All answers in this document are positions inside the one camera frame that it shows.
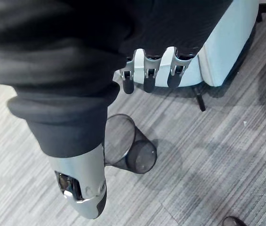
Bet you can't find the dark robot foot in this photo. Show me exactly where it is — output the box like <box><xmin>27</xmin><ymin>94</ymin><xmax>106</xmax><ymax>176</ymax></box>
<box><xmin>222</xmin><ymin>216</ymin><xmax>248</xmax><ymax>226</ymax></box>

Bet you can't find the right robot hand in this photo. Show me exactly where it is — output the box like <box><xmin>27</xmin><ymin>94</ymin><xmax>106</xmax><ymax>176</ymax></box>
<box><xmin>0</xmin><ymin>0</ymin><xmax>233</xmax><ymax>220</ymax></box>

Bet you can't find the black wire mesh bin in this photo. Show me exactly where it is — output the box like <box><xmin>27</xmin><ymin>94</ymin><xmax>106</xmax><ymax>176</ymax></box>
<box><xmin>104</xmin><ymin>113</ymin><xmax>158</xmax><ymax>175</ymax></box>

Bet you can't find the black armchair leg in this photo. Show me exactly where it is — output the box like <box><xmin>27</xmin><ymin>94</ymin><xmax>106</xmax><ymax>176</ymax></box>
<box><xmin>193</xmin><ymin>86</ymin><xmax>206</xmax><ymax>112</ymax></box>

